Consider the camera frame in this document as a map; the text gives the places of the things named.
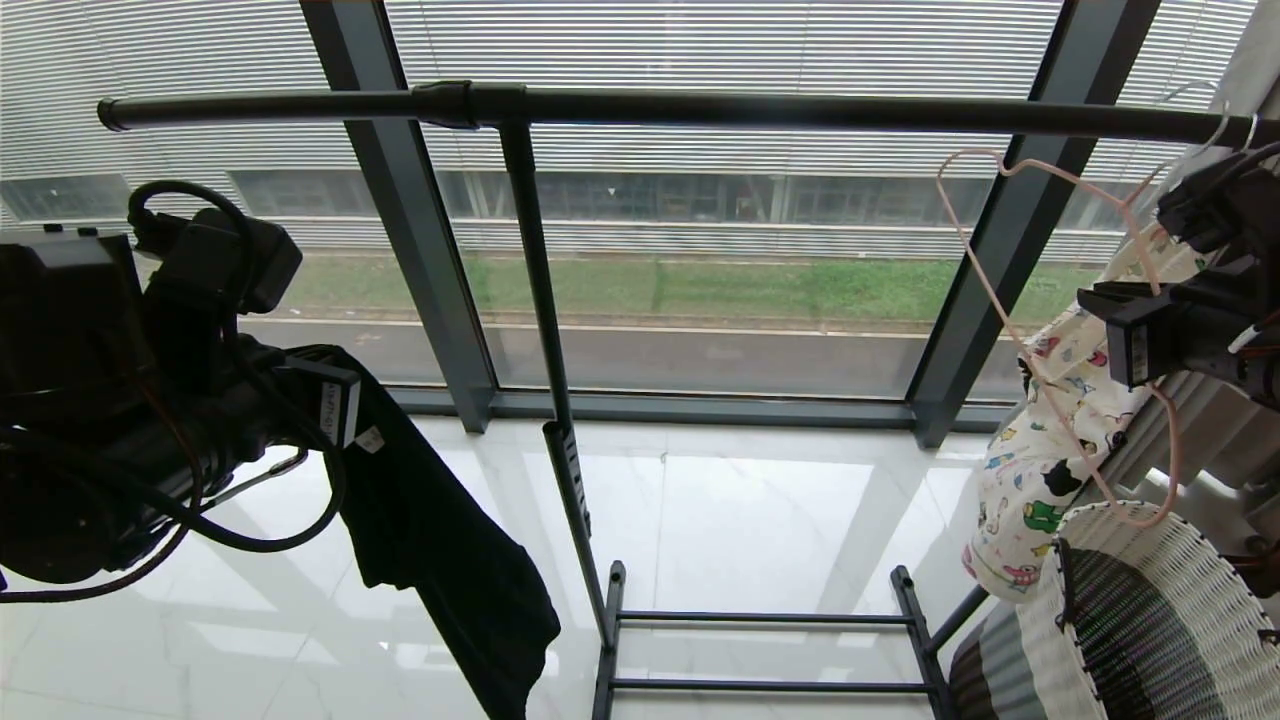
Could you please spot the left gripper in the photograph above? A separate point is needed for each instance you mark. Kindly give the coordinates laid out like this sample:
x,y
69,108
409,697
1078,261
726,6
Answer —
x,y
315,405

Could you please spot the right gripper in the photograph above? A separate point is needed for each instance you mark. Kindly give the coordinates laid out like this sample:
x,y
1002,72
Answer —
x,y
1170,340

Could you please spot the cream printed garment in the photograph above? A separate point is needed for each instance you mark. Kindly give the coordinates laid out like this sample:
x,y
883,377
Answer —
x,y
1030,480

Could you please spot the black garment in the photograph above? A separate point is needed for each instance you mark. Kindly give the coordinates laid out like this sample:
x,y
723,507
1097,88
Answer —
x,y
440,560

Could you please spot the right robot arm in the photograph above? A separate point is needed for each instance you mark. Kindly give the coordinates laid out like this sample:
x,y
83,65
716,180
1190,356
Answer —
x,y
1260,300

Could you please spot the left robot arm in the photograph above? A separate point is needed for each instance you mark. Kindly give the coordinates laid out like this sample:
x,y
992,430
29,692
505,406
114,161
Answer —
x,y
70,400

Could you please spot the white laundry basket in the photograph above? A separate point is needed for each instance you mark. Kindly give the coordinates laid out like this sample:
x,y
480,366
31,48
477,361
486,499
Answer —
x,y
1180,620

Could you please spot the black clothes rack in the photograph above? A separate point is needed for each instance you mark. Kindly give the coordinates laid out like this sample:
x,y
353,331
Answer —
x,y
700,107

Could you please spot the beige curtain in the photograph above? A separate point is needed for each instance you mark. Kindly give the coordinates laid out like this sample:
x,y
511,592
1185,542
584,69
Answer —
x,y
1230,430

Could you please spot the window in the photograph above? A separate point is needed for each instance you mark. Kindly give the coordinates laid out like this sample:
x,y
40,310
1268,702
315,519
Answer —
x,y
400,250

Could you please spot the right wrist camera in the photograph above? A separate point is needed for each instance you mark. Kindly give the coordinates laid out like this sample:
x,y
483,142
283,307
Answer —
x,y
1205,205

